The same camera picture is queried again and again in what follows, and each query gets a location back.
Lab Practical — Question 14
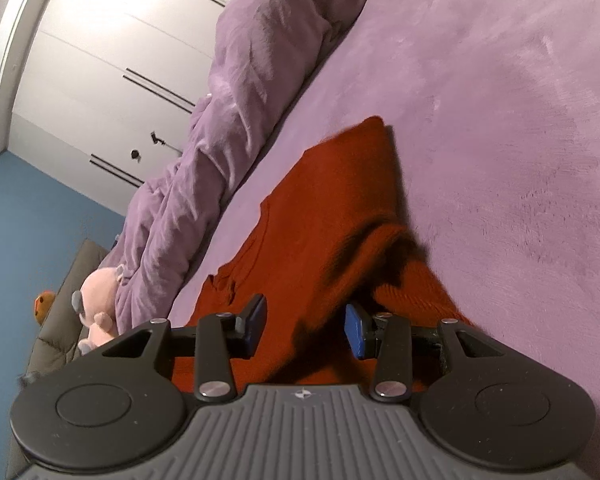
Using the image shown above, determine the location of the purple crumpled duvet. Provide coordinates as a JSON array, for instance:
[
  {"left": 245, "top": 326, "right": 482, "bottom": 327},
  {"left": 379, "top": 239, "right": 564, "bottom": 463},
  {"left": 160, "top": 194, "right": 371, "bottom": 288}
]
[{"left": 104, "top": 0, "right": 366, "bottom": 333}]

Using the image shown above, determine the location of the purple bed sheet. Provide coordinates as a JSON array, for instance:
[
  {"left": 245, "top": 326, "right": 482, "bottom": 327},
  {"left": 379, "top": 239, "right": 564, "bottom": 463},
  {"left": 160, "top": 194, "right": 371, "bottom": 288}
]
[{"left": 170, "top": 0, "right": 600, "bottom": 479}]

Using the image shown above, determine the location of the red knitted sweater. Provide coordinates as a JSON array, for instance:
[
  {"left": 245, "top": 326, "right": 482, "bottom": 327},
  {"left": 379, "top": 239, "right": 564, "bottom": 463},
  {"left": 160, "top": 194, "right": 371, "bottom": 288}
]
[{"left": 193, "top": 116, "right": 458, "bottom": 388}]

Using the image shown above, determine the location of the orange plush toy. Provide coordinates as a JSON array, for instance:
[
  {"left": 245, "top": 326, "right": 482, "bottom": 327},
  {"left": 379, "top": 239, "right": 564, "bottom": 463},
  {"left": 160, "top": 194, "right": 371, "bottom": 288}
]
[{"left": 33, "top": 290, "right": 56, "bottom": 325}]

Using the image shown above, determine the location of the white wardrobe with dark handles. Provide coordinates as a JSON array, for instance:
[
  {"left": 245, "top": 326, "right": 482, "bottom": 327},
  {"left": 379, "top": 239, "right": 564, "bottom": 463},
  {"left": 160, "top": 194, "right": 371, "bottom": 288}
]
[{"left": 0, "top": 0, "right": 230, "bottom": 214}]

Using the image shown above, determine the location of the grey upholstered headboard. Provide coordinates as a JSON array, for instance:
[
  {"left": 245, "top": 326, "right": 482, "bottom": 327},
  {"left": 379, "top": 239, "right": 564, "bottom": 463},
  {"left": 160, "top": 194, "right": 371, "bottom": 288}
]
[{"left": 24, "top": 240, "right": 108, "bottom": 376}]

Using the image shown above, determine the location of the pink plush pig toy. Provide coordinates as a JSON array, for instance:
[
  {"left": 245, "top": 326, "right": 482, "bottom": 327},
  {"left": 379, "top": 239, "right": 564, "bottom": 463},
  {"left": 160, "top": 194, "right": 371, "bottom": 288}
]
[{"left": 71, "top": 266, "right": 124, "bottom": 356}]

